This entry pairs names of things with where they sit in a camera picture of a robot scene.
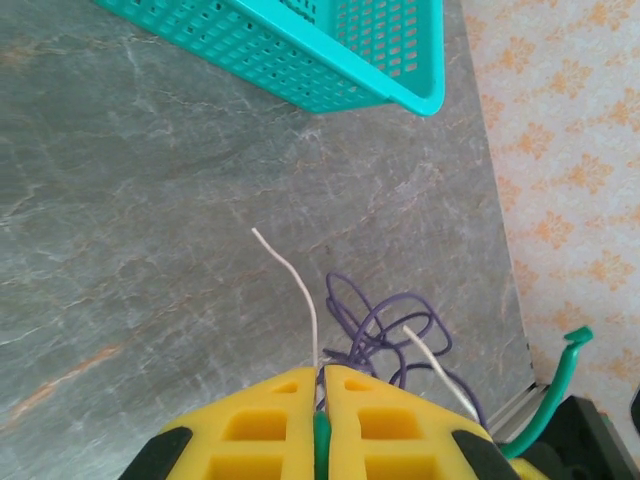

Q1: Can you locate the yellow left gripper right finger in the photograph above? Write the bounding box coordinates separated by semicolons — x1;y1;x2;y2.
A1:
322;363;522;480

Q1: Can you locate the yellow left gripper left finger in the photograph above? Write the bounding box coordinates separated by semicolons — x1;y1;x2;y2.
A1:
117;366;321;480

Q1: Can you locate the aluminium table edge rail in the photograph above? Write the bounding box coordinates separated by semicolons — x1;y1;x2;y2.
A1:
485;380;554;440

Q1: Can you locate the green cable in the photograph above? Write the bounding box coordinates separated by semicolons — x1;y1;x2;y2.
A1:
312;325;595;480

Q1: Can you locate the teal plastic basket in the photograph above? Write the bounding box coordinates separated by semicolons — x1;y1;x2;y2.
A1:
94;0;446;118

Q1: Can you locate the white cable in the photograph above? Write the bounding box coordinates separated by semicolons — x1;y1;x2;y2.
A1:
251;227;485;425

